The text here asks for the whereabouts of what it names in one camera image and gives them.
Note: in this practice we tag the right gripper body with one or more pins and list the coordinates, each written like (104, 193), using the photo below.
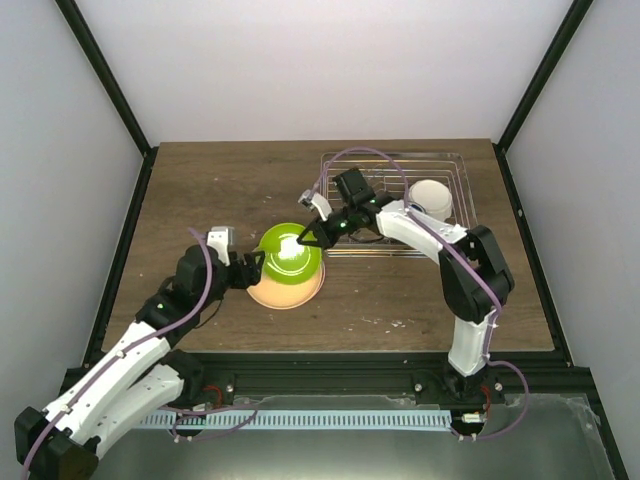
(335, 235)

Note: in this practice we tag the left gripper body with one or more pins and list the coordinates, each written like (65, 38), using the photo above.
(242, 280)

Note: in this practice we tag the green plate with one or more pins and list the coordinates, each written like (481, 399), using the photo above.
(286, 260)

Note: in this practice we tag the yellow plate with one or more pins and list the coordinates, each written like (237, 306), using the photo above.
(276, 295)

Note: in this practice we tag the white scalloped bowl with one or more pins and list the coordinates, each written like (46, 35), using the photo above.
(434, 196)

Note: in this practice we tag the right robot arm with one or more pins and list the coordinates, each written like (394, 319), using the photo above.
(476, 280)

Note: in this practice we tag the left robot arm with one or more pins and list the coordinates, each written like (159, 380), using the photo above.
(142, 373)

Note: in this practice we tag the pink plate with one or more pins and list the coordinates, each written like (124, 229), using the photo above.
(311, 287)

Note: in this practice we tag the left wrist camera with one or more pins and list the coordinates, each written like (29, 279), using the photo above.
(221, 239)

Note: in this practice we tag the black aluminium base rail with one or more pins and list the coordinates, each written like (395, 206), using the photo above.
(420, 376)

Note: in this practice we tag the light blue slotted cable duct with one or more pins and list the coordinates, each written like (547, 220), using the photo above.
(396, 420)

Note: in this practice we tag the left black frame post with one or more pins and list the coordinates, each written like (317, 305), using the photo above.
(81, 30)

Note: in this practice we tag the black frame post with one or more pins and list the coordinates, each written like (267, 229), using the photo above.
(81, 30)
(562, 38)

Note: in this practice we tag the right black frame post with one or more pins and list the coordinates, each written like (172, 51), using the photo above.
(562, 38)

